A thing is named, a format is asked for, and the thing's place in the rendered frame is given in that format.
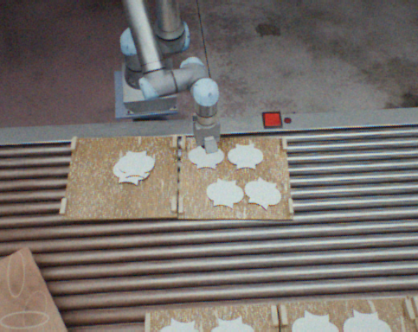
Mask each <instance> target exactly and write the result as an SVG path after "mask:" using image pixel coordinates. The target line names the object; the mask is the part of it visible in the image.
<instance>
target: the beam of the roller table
mask: <svg viewBox="0 0 418 332"><path fill-rule="evenodd" d="M281 117H282V124H283V127H282V128H274V129H264V128H263V123H262V116H252V117H223V118H218V119H219V120H220V123H221V137H230V136H259V135H272V134H286V133H300V132H315V131H356V130H371V129H385V128H399V127H414V126H418V107H412V108H397V109H382V110H368V111H353V112H309V113H295V114H281ZM285 118H290V119H291V120H292V122H291V123H290V124H286V123H285V122H284V119H285ZM173 135H177V136H178V139H182V136H186V137H194V135H193V131H192V119H180V120H151V121H137V122H122V123H107V124H65V125H50V126H36V127H22V126H20V127H6V128H0V148H5V147H19V146H48V145H62V144H71V143H72V139H73V137H77V138H86V137H154V136H173Z"/></svg>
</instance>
